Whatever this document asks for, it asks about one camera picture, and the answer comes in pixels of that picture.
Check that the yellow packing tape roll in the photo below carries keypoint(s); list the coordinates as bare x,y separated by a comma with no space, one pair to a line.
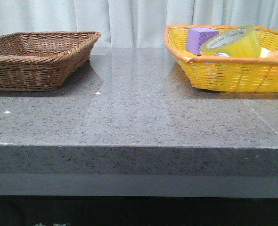
241,41

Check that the yellow woven basket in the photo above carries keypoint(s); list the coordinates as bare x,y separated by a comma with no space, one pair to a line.
231,74

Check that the white curtain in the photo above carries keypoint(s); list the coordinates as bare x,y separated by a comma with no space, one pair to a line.
131,23

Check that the purple foam cube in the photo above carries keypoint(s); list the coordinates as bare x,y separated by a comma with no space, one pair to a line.
197,37

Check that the small colourful ball toy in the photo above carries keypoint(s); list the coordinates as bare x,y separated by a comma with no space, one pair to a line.
221,54

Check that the brown wicker basket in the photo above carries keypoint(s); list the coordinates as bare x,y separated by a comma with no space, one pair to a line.
42,61

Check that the bread roll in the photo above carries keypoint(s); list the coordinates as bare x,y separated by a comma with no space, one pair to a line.
268,53

